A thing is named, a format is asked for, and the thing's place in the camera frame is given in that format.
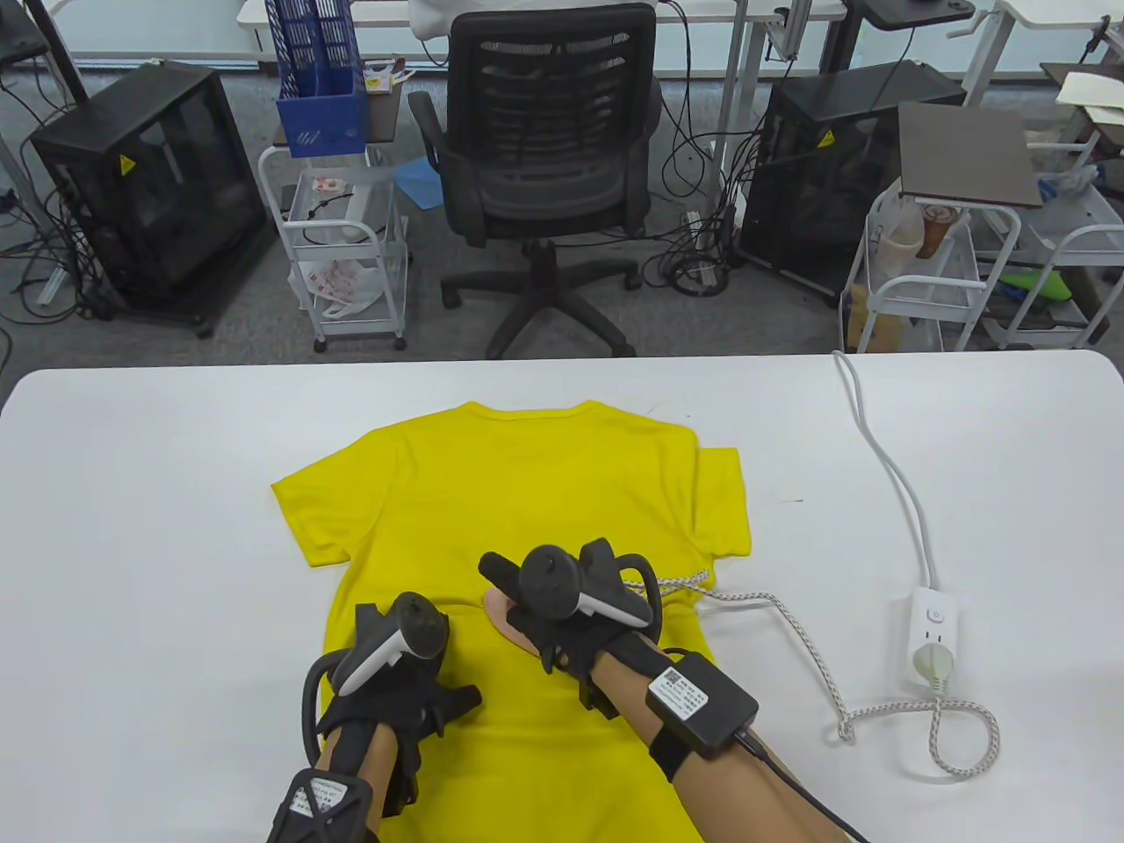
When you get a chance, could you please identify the blue file rack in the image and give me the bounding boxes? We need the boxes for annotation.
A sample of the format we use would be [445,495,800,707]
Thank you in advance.
[263,0,370,159]

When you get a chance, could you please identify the brown coffee cup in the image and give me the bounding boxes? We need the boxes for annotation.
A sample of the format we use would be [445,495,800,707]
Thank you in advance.
[913,202,962,260]

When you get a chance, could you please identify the person's right forearm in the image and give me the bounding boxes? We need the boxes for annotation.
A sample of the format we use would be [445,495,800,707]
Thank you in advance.
[588,650,844,843]

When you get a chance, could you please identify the person's left forearm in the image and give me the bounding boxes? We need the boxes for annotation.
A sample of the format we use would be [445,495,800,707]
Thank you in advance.
[312,720,422,818]

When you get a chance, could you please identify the brown cardboard box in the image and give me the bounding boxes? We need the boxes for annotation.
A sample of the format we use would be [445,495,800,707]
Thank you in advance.
[847,285,905,352]

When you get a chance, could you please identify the black computer case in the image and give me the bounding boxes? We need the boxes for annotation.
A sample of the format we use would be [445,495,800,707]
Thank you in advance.
[738,61,967,304]
[31,61,269,339]

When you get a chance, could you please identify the black mesh office chair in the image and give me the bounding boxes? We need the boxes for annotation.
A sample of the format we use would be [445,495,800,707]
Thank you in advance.
[407,3,664,359]

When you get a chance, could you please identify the black white hand controller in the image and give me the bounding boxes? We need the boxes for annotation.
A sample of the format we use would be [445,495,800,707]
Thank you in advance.
[518,538,664,629]
[303,593,450,765]

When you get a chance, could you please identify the person's right hand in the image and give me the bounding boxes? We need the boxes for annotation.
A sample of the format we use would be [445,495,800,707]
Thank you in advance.
[479,551,664,717]

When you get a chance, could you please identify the beige paper folder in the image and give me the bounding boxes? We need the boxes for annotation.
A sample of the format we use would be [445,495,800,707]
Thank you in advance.
[1054,70,1124,128]

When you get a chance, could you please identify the green plastic object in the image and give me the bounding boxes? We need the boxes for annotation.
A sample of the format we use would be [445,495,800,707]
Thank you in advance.
[1001,270,1074,304]

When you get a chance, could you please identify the white floor power strip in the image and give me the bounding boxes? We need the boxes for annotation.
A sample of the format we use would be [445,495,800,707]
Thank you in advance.
[685,209,717,291]

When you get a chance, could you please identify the black box wrist camera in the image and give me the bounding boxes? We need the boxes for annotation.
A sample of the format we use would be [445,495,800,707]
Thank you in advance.
[645,652,760,758]

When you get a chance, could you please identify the white power strip cable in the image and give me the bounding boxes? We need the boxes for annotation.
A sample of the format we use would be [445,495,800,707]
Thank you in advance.
[830,351,945,591]

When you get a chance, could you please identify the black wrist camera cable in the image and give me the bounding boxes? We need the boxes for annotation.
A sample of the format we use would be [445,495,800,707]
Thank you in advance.
[736,729,870,843]

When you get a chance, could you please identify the black cable bundle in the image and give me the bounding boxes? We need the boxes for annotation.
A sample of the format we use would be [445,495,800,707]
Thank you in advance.
[641,237,730,299]

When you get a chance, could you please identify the blue plastic sheet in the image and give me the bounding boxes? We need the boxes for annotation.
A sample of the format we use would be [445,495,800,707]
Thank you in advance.
[393,158,444,210]

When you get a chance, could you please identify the person's left hand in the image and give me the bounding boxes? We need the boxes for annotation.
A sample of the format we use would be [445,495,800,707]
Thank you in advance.
[316,604,482,813]

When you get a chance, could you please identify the yellow t-shirt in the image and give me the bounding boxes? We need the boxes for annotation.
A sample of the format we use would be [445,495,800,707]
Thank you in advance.
[270,400,754,843]

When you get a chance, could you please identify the pink electric iron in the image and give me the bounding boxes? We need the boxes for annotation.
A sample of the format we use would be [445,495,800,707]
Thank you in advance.
[483,590,545,655]

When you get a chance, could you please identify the translucent white container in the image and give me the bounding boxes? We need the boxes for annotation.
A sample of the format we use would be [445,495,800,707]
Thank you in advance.
[876,206,925,277]

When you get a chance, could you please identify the black caged wrist camera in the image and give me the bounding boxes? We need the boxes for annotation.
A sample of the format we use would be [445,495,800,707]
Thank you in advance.
[266,768,383,843]

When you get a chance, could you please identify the braided white iron cord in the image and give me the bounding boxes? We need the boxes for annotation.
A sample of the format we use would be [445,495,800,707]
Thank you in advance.
[654,566,1002,781]

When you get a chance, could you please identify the black desk stand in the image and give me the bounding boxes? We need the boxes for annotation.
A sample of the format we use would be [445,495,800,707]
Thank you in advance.
[825,0,977,73]

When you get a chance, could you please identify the white wire cart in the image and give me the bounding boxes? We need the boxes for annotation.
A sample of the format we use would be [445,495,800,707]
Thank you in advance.
[983,158,1124,350]
[839,180,1024,354]
[259,145,412,352]

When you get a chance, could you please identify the white table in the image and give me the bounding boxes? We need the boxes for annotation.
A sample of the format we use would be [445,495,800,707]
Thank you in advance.
[0,349,1124,843]

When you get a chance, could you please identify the white red plastic bag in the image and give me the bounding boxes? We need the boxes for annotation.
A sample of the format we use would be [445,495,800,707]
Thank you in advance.
[290,259,385,319]

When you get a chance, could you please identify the white crank desk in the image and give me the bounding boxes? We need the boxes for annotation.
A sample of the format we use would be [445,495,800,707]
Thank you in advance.
[944,0,1124,106]

